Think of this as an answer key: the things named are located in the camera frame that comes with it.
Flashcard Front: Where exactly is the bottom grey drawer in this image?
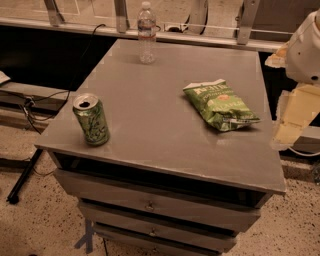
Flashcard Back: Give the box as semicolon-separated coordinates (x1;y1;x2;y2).
93;223;221;256

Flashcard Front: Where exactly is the black metal stand leg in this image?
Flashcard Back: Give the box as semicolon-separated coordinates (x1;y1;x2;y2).
7;149;42;205

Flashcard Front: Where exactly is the top grey drawer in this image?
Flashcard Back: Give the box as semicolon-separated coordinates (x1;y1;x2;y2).
54;169;260;232

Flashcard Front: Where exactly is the green jalapeno chip bag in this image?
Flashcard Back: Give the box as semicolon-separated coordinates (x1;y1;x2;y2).
183;79;260;132

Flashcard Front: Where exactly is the black cable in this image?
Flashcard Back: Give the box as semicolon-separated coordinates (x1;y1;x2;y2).
0;23;107;135

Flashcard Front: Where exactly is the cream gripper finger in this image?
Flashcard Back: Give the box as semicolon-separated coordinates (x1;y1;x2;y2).
271;83;320;150
265;43;288;68

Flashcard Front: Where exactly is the green soda can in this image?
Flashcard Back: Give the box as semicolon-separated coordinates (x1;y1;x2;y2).
73;93;110;146

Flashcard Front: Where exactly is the white cable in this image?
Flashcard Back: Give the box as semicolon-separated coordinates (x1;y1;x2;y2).
288;146;320;158

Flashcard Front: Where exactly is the clear plastic water bottle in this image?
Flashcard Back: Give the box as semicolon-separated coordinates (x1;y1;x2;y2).
137;1;156;64

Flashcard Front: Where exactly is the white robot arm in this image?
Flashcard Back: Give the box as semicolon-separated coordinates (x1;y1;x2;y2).
265;9;320;151

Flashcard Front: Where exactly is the grey drawer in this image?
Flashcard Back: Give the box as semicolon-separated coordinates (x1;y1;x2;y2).
78;200;236;254
93;223;221;256
54;169;260;232

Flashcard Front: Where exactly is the grey drawer cabinet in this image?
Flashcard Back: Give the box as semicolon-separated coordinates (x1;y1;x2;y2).
33;38;288;256

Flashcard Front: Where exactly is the middle grey drawer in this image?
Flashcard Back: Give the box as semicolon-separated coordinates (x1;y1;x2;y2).
78;200;236;254

